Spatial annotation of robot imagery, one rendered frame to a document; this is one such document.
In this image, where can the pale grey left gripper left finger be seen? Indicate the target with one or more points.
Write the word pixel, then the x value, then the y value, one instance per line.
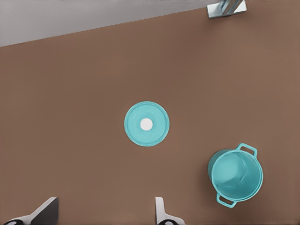
pixel 44 212

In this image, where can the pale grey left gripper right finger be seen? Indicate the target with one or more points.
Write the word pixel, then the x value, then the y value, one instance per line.
pixel 160 211

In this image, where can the teal pot lid white knob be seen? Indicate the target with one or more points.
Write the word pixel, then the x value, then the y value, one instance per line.
pixel 146 123

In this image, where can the silver frame post foot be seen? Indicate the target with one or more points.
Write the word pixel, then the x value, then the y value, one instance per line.
pixel 226 9

